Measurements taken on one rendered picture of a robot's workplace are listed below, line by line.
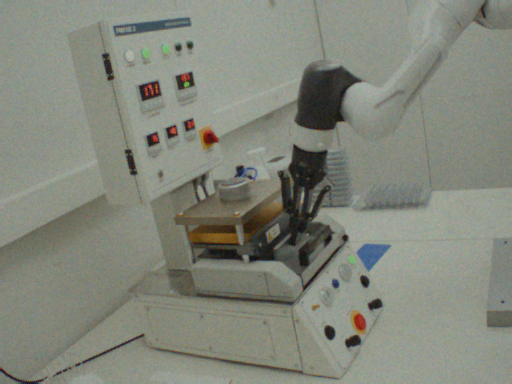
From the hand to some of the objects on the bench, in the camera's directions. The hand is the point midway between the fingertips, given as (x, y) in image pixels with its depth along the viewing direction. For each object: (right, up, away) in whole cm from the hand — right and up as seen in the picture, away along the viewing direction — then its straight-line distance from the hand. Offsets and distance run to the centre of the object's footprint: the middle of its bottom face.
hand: (296, 230), depth 123 cm
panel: (+17, -25, 0) cm, 30 cm away
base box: (-6, -26, +16) cm, 31 cm away
